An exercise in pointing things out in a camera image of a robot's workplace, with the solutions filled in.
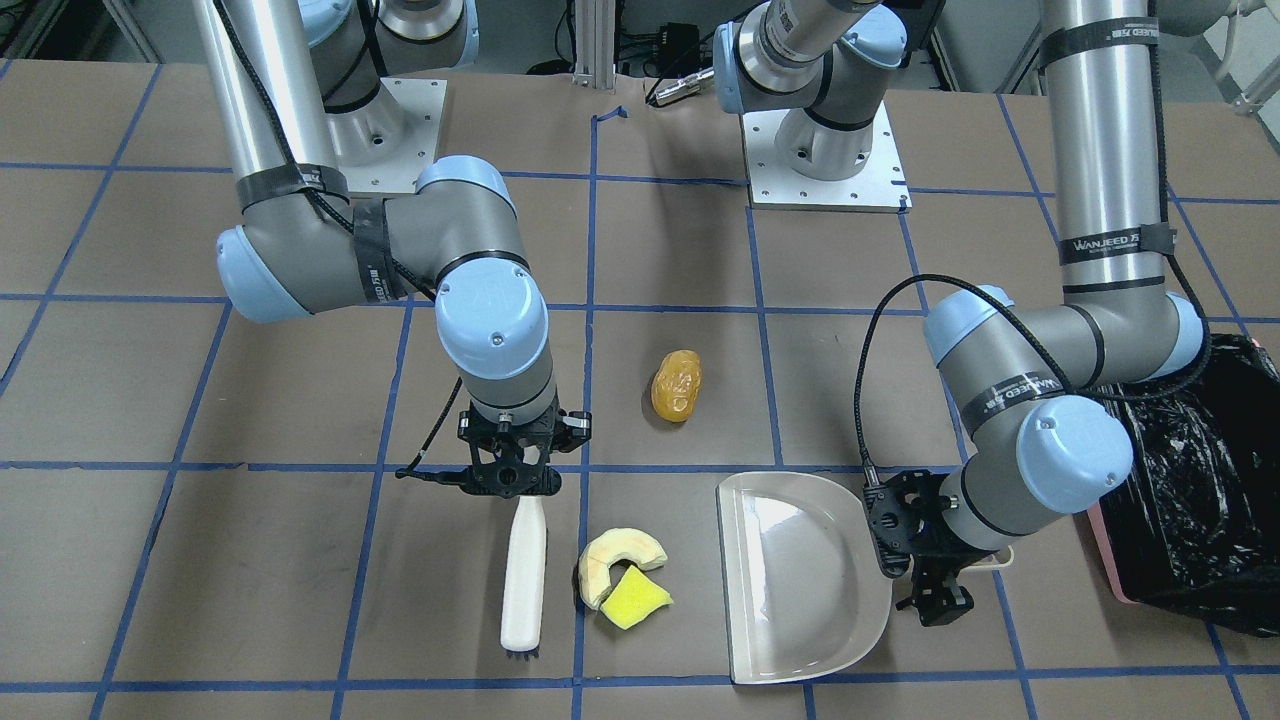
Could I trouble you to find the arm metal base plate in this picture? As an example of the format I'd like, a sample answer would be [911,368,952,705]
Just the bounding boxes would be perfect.
[325,78,448,197]
[740,104,913,213]

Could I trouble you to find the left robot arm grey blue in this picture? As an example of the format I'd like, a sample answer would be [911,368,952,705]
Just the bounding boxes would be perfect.
[860,1,1207,626]

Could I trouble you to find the bin with black bag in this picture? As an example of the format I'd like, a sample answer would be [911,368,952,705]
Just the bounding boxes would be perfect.
[1088,333,1279,638]

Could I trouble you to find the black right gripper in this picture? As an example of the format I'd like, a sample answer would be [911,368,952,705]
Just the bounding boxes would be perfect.
[454,400,593,498]

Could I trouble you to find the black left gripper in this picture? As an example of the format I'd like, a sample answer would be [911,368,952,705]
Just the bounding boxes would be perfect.
[861,468,986,628]

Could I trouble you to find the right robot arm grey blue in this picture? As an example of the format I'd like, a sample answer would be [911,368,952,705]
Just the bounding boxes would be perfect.
[195,1,591,498]

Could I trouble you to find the cream hand brush black bristles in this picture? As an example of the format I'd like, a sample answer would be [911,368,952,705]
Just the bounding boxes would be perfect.
[499,496,548,660]

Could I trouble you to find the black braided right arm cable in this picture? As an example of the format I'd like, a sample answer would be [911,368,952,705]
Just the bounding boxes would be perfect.
[210,0,471,483]

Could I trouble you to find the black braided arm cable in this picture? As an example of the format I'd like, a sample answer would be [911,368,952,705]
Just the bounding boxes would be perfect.
[852,273,1076,491]
[210,0,471,483]

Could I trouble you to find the yellow-green sponge piece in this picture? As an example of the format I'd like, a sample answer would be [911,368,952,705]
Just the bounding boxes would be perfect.
[600,566,673,630]

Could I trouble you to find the cream plastic dustpan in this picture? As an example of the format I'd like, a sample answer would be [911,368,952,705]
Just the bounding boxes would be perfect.
[716,471,1014,685]

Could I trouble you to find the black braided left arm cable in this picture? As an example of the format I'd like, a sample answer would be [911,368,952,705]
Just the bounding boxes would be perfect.
[852,273,1076,491]

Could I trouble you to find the silver connector plug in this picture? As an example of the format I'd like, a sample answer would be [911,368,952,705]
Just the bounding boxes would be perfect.
[645,68,716,109]

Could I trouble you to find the pale curved fruit peel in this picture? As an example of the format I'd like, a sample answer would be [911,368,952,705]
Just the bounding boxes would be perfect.
[577,528,668,610]

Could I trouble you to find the yellow-brown toy potato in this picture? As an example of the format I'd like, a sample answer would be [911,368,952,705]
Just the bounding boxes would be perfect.
[649,348,703,423]

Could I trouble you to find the aluminium frame post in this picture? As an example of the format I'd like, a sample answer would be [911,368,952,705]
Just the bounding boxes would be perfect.
[573,0,617,94]

